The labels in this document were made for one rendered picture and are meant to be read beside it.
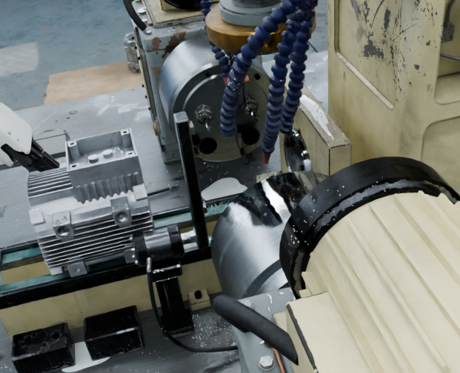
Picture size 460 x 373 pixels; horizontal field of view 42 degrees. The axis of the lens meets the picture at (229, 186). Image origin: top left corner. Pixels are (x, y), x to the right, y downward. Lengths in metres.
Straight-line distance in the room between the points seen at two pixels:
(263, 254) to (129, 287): 0.44
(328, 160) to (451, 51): 0.27
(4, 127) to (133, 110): 0.89
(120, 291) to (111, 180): 0.24
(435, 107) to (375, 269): 0.54
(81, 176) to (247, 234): 0.34
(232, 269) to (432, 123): 0.41
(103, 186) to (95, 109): 0.94
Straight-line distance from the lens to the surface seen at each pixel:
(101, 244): 1.07
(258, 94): 1.30
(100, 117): 1.91
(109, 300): 1.19
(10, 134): 1.07
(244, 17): 0.94
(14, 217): 1.57
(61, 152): 1.28
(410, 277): 0.47
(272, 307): 0.70
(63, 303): 1.18
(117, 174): 1.03
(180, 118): 0.89
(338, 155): 0.99
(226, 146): 1.35
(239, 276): 0.81
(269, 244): 0.79
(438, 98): 1.01
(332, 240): 0.51
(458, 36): 1.06
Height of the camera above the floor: 1.68
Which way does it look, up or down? 36 degrees down
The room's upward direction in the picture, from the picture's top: 7 degrees counter-clockwise
